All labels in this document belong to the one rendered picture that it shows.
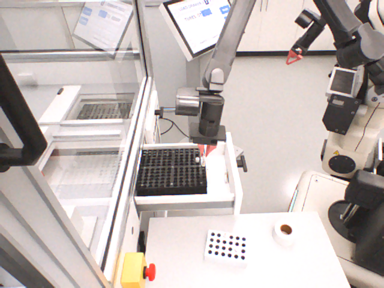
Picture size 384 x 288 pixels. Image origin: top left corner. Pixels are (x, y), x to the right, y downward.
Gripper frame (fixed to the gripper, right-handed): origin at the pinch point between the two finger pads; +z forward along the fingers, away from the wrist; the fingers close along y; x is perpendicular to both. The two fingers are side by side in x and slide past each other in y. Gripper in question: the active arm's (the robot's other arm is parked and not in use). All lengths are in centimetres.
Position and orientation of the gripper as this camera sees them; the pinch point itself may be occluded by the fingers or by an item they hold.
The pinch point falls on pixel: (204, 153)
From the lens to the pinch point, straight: 79.5
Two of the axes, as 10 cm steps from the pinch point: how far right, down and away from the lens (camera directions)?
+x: 0.2, 6.6, -7.5
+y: -9.9, -0.8, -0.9
